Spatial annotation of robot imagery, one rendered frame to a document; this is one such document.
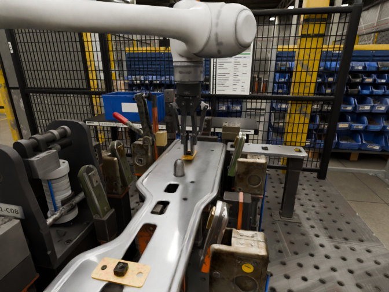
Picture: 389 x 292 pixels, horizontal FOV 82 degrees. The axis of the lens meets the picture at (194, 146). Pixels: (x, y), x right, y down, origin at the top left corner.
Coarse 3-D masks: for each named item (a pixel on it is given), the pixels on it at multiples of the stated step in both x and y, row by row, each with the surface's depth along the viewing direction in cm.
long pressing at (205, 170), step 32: (160, 160) 75; (192, 160) 76; (224, 160) 78; (160, 192) 57; (192, 192) 57; (128, 224) 45; (160, 224) 45; (192, 224) 46; (96, 256) 38; (160, 256) 38; (64, 288) 32; (96, 288) 32; (128, 288) 32; (160, 288) 32
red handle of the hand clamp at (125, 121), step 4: (116, 112) 77; (116, 116) 77; (120, 116) 77; (120, 120) 77; (124, 120) 77; (128, 120) 78; (124, 124) 77; (128, 124) 77; (132, 124) 78; (132, 128) 77; (136, 128) 77; (136, 132) 78; (140, 132) 77
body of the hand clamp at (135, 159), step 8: (136, 144) 77; (144, 144) 76; (152, 144) 81; (136, 152) 78; (144, 152) 77; (152, 152) 80; (136, 160) 79; (144, 160) 79; (152, 160) 80; (136, 168) 80; (144, 168) 79; (144, 200) 85
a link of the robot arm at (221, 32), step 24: (0, 0) 40; (24, 0) 42; (48, 0) 44; (72, 0) 45; (0, 24) 42; (24, 24) 44; (48, 24) 45; (72, 24) 45; (96, 24) 45; (120, 24) 45; (144, 24) 44; (168, 24) 45; (192, 24) 46; (216, 24) 46; (240, 24) 45; (192, 48) 50; (216, 48) 49; (240, 48) 48
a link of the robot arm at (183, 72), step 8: (176, 64) 65; (184, 64) 63; (192, 64) 63; (200, 64) 65; (176, 72) 66; (184, 72) 64; (192, 72) 64; (200, 72) 66; (176, 80) 66; (184, 80) 65; (192, 80) 65; (200, 80) 67
